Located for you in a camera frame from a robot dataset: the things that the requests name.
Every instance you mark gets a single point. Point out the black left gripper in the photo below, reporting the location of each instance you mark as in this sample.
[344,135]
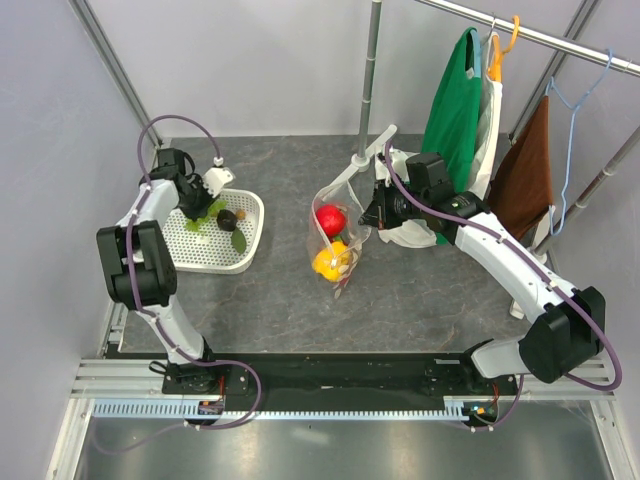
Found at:
[198,182]

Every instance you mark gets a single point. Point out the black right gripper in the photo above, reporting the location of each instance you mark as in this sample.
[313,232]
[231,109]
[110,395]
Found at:
[389,221]

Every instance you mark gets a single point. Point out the clear dotted zip bag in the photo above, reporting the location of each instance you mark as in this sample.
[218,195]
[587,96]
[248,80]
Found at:
[353,235]

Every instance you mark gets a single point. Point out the red apple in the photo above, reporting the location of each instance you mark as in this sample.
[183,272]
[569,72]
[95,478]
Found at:
[331,219]

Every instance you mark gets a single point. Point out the dark purple fruit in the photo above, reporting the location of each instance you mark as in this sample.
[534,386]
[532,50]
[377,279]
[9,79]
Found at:
[226,220]

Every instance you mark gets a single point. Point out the yellow bell pepper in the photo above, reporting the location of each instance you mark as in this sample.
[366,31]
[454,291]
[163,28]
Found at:
[332,262]

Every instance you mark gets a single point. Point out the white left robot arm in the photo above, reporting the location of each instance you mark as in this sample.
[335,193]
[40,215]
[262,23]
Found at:
[138,268]

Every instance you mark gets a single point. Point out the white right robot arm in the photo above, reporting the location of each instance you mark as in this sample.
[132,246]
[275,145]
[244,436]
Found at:
[566,323]

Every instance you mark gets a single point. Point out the white garment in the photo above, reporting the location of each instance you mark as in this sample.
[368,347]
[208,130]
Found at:
[415,235]

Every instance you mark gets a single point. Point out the white perforated plastic basket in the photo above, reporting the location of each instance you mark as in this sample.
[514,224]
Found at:
[208,249]

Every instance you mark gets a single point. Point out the green leaf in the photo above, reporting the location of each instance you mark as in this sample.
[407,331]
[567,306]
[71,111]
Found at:
[238,241]

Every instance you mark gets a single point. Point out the green shirt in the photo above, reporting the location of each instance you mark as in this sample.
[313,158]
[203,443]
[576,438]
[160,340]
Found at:
[453,119]

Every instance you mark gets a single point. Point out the brown towel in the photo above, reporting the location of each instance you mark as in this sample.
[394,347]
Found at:
[521,192]

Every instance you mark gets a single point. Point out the orange clothes hanger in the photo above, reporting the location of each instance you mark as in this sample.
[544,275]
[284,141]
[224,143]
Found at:
[494,70]

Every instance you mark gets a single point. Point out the grey clothes rack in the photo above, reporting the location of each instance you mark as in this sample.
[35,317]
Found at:
[561,45]

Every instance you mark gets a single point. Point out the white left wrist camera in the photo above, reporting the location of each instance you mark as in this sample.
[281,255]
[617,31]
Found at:
[218,177]

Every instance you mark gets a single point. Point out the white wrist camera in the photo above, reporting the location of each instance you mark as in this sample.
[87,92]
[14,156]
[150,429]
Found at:
[398,159]
[218,177]

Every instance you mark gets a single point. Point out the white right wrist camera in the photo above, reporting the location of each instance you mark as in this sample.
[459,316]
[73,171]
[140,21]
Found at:
[398,159]

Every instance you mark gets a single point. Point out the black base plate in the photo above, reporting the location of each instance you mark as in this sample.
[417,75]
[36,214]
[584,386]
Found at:
[333,381]

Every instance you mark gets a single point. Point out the blue wire hanger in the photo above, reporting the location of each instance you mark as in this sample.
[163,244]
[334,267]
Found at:
[570,140]

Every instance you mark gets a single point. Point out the grey slotted cable duct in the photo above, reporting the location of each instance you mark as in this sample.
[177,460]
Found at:
[200,410]

